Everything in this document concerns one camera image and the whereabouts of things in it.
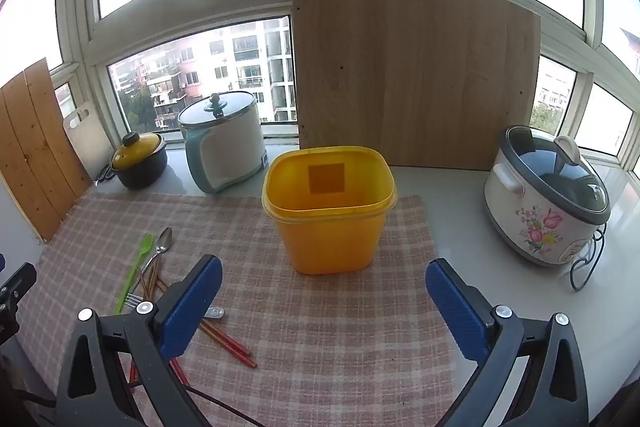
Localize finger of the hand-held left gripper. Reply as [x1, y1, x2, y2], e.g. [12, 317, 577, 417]
[0, 262, 39, 345]

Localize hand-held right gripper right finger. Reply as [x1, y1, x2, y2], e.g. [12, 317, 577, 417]
[425, 258, 591, 427]

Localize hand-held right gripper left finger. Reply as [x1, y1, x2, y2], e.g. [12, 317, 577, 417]
[55, 254, 224, 427]

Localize metal fork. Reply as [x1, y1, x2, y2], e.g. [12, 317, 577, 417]
[122, 293, 226, 322]

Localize green plastic spoon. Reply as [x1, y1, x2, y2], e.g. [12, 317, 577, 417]
[113, 233, 154, 317]

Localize metal spoon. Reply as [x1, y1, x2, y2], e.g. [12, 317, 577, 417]
[137, 227, 174, 280]

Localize yellow plastic container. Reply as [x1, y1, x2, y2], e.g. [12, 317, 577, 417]
[261, 146, 398, 276]

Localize pink plaid tablecloth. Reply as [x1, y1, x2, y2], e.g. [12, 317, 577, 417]
[27, 192, 471, 427]

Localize floral white slow cooker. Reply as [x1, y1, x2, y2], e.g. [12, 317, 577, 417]
[483, 142, 608, 267]

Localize orange wooden plank panel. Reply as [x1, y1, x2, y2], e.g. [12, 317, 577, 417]
[0, 58, 93, 242]

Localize black clay pot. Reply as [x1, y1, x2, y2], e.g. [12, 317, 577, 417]
[111, 142, 168, 189]

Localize grey cutting board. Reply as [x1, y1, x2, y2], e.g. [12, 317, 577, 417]
[62, 102, 116, 180]

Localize white teal electric pot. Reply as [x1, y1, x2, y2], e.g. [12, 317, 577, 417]
[180, 104, 267, 194]

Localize yellow pot lid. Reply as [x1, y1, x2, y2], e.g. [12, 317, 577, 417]
[111, 132, 163, 170]

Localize glass lid teal knob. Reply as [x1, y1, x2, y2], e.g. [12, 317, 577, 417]
[177, 90, 259, 130]

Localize large light wooden board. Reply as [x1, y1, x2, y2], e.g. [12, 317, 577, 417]
[291, 0, 542, 172]

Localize apartment buildings outside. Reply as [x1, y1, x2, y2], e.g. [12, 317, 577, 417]
[52, 14, 640, 155]

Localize black cable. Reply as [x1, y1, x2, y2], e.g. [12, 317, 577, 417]
[189, 387, 263, 427]

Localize black power cord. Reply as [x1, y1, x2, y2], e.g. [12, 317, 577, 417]
[570, 224, 607, 293]

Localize glass lid white handle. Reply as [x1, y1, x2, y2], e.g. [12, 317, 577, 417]
[500, 124, 612, 225]

